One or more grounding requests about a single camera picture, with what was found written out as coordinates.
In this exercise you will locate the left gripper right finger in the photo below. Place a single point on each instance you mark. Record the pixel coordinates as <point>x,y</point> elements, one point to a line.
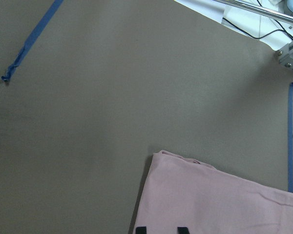
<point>182,230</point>

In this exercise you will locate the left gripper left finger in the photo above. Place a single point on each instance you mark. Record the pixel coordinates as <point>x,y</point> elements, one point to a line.
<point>141,230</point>

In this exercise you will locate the pink printed t-shirt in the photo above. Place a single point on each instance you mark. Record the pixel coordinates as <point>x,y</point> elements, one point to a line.
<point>182,192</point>

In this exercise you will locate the reacher grabber tool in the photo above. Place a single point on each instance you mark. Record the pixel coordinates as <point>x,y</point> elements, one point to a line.
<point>275,15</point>

